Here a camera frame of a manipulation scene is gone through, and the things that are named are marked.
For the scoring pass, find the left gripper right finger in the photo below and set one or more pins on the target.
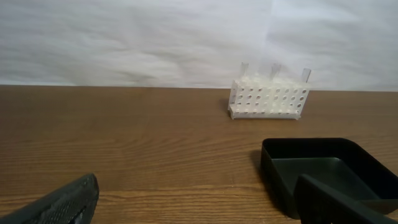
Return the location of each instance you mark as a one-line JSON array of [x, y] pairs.
[[323, 205]]

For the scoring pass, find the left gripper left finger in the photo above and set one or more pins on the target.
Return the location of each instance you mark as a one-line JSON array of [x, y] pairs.
[[68, 202]]

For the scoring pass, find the clear test tube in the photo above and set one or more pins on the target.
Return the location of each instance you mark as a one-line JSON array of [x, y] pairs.
[[306, 75], [244, 69], [275, 71]]

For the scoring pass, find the black tray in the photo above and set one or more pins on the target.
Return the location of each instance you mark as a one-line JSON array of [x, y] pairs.
[[311, 174]]

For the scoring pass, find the white test tube rack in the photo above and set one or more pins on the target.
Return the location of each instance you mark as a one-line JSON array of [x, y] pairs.
[[267, 99]]

